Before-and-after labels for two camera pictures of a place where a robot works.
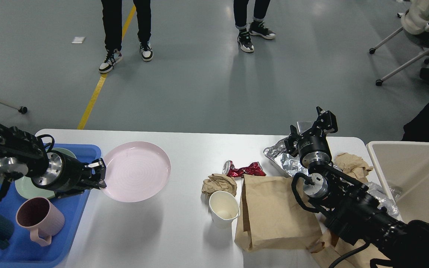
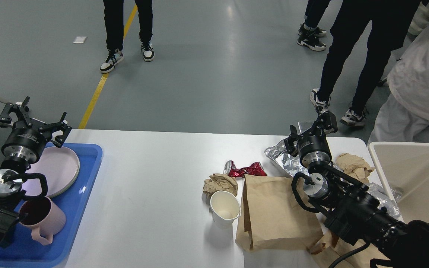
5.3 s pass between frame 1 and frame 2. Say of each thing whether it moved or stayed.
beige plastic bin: stayed
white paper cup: stayed
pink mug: stayed
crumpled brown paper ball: stayed
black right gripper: stayed
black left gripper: moved
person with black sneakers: moved
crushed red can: stayed
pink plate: moved
